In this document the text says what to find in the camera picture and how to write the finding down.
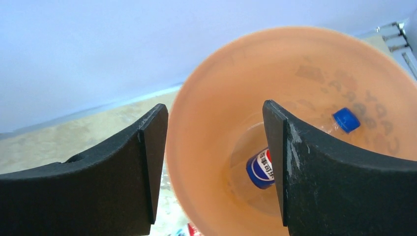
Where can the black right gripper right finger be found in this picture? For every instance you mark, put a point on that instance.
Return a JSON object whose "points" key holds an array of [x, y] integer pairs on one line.
{"points": [[327, 187]]}

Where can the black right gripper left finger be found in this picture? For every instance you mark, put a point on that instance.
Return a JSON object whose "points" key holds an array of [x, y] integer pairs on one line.
{"points": [[110, 189]]}

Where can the large Pepsi bottle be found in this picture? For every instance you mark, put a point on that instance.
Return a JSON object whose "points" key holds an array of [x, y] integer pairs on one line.
{"points": [[251, 175]]}

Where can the orange plastic bin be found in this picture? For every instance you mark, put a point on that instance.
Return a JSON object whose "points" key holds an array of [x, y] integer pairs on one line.
{"points": [[308, 71]]}

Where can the red label water bottle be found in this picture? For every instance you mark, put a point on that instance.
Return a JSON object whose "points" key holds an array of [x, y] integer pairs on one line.
{"points": [[193, 231]]}

